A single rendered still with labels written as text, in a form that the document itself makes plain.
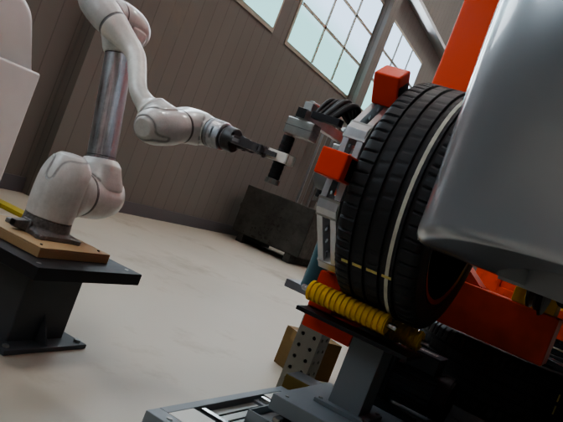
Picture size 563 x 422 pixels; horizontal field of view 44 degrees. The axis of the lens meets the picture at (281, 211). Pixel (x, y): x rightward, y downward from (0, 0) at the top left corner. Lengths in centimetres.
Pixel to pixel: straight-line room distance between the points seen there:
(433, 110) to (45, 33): 405
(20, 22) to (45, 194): 222
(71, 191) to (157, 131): 43
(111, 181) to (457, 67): 127
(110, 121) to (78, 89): 314
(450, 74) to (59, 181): 137
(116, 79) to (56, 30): 306
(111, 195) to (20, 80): 206
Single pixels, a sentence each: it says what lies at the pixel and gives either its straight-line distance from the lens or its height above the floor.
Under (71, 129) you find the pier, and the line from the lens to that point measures 568.
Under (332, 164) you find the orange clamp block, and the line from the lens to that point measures 172.
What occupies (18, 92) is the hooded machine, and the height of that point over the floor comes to 72.
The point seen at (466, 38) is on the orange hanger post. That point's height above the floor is 147.
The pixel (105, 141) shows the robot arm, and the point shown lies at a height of 68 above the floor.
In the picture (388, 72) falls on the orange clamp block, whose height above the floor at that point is 113.
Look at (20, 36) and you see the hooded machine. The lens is 439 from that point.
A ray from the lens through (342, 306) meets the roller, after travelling 189.
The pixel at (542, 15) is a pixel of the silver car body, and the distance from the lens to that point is 99.
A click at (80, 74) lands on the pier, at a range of 559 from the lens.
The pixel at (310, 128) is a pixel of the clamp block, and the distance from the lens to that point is 195.
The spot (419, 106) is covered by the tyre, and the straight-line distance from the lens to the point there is 180.
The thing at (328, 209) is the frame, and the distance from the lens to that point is 180.
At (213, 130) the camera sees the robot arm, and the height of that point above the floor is 84.
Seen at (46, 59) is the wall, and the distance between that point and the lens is 553.
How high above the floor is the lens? 74
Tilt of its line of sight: 2 degrees down
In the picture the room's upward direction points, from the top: 21 degrees clockwise
